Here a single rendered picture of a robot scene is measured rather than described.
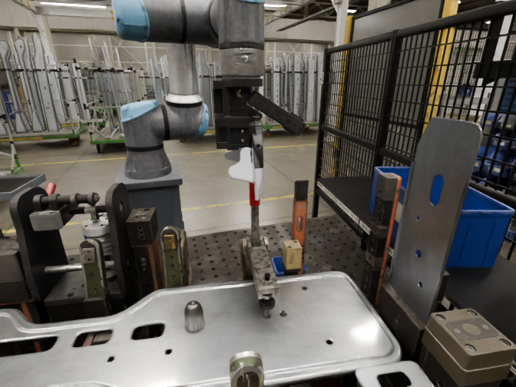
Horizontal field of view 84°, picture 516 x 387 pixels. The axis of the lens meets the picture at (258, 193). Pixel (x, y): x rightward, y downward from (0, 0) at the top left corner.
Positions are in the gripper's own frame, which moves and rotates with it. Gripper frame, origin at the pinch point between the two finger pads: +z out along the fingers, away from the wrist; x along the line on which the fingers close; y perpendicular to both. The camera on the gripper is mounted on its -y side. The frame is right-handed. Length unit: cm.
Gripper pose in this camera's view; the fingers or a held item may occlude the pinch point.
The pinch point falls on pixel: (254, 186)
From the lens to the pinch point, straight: 57.3
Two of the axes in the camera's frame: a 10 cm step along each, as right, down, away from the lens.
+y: -9.9, 0.6, -1.5
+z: 0.0, 9.3, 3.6
